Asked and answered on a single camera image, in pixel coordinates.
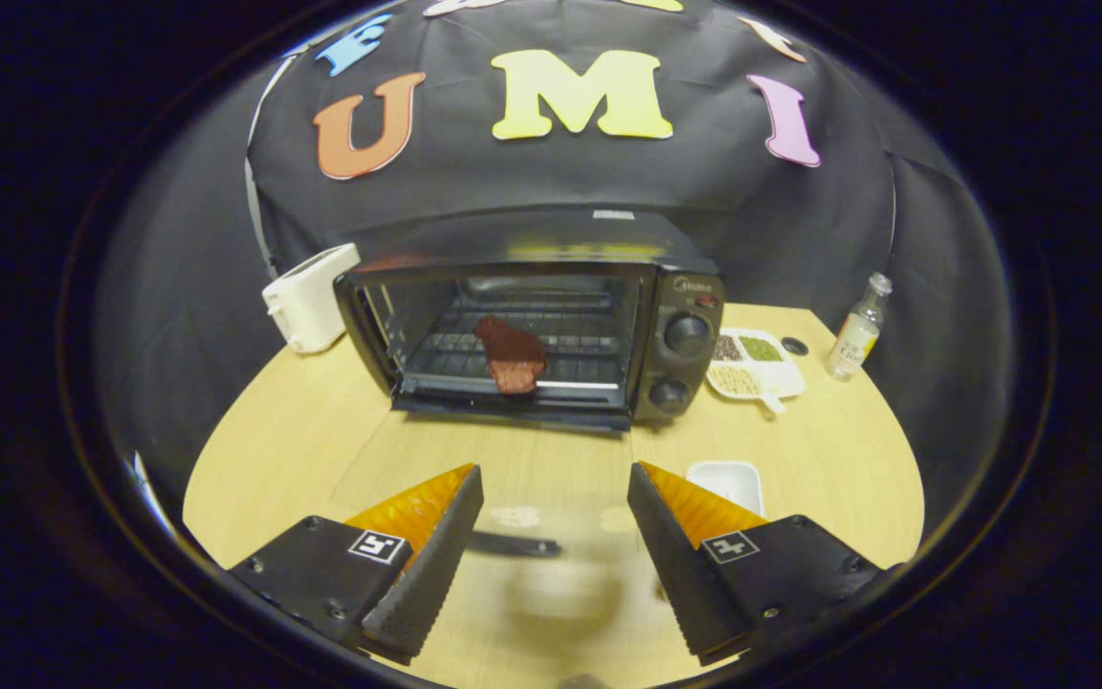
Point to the white divided plate with beans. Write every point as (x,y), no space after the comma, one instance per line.
(781,378)

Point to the black toaster oven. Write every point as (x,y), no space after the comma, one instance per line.
(685,297)

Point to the brown meat piece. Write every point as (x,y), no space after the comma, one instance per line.
(513,359)

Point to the black backdrop cloth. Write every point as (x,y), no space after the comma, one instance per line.
(561,182)

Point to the clear glass bottle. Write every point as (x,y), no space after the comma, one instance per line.
(855,340)

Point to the white toaster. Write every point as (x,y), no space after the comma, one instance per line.
(307,301)

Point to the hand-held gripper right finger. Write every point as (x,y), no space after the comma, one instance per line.
(680,574)

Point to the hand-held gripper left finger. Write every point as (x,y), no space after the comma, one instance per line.
(427,574)

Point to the black round table grommet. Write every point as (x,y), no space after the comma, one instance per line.
(794,346)

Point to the white rectangular tray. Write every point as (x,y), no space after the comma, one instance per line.
(728,483)

